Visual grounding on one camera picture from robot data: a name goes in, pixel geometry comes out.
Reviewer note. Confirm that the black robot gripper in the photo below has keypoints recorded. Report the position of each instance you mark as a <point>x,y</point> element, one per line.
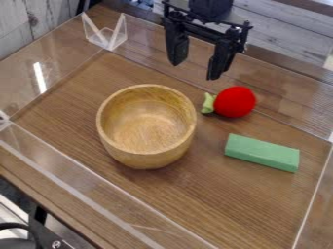
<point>209,20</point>

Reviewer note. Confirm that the light wooden bowl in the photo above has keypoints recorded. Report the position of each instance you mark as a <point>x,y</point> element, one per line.
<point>146,124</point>

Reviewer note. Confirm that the green rectangular sponge block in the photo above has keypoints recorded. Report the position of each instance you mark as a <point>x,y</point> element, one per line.
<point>271,155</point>

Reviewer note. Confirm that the clear acrylic tray walls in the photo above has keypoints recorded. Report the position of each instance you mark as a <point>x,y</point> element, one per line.
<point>209,201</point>

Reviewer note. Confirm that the black table leg clamp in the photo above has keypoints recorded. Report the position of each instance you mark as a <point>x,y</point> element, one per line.
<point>48,239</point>

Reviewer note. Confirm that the clear acrylic corner bracket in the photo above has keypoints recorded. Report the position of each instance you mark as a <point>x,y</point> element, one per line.
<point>106,38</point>

